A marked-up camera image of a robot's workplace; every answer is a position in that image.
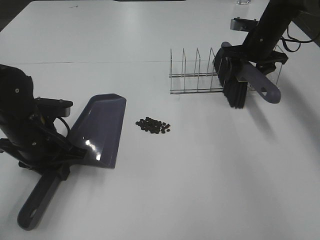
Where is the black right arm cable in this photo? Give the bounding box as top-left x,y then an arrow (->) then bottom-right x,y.
279,21 -> 320,53

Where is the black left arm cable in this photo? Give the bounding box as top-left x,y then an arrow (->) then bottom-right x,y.
53,116 -> 71,137

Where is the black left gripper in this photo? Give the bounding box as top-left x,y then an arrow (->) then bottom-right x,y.
0,65 -> 75,172

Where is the wire dish rack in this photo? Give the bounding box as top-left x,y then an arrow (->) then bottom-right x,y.
169,47 -> 284,96

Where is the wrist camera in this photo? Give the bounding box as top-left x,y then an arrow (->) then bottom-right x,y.
230,17 -> 259,32
34,97 -> 73,118

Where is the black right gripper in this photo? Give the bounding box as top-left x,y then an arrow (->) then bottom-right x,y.
227,0 -> 300,74

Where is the pile of coffee beans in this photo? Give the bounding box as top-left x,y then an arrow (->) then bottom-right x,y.
135,116 -> 171,134

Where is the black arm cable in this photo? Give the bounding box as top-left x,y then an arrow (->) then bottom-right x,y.
53,116 -> 71,137
279,21 -> 320,53

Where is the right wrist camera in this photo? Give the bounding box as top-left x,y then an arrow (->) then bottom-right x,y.
230,17 -> 259,32

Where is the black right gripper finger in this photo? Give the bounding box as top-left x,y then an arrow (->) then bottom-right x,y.
58,166 -> 70,181

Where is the clear glass cup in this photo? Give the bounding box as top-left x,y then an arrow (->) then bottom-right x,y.
236,0 -> 251,5

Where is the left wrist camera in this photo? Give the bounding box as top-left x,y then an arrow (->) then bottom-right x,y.
34,97 -> 73,118

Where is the purple plastic dustpan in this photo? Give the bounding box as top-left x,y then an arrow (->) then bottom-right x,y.
17,93 -> 126,231

